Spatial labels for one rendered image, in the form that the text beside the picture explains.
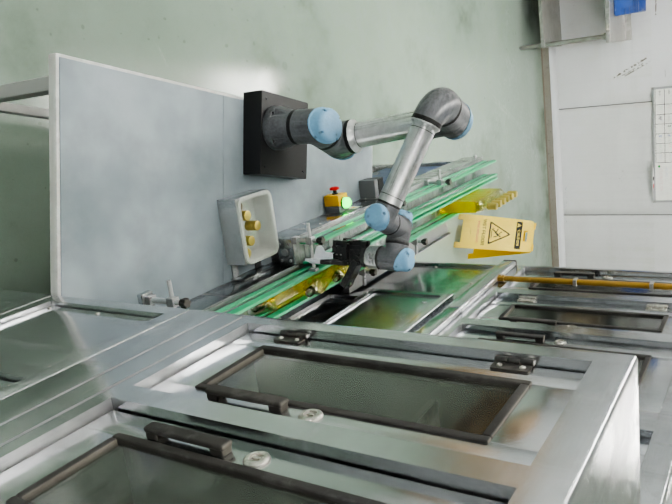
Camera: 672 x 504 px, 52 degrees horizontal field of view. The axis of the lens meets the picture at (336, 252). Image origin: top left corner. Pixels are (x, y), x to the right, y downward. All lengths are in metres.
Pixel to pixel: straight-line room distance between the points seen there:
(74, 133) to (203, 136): 0.47
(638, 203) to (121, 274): 6.72
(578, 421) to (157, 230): 1.48
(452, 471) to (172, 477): 0.35
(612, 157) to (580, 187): 0.47
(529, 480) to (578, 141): 7.40
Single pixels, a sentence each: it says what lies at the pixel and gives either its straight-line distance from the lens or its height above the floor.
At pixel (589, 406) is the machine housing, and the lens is 0.93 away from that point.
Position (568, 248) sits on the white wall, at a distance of 8.36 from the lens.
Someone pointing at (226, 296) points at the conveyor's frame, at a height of 0.86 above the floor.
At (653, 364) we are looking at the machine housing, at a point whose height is 2.02.
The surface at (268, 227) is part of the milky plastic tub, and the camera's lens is 2.36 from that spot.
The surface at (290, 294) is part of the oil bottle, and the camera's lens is 2.27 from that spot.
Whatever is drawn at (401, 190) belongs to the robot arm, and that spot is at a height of 1.34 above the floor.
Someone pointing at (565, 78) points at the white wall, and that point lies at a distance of 8.06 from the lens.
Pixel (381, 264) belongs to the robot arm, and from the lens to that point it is 2.16.
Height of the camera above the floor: 2.30
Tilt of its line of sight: 33 degrees down
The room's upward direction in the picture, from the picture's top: 92 degrees clockwise
